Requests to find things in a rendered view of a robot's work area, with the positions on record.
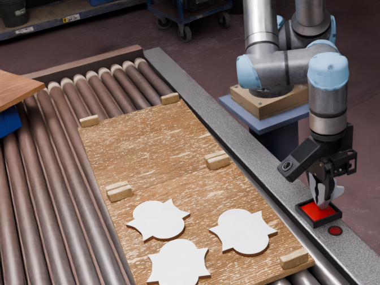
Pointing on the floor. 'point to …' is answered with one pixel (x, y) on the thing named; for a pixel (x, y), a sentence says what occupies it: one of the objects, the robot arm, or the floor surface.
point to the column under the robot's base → (271, 126)
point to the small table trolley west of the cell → (182, 19)
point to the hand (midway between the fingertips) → (318, 205)
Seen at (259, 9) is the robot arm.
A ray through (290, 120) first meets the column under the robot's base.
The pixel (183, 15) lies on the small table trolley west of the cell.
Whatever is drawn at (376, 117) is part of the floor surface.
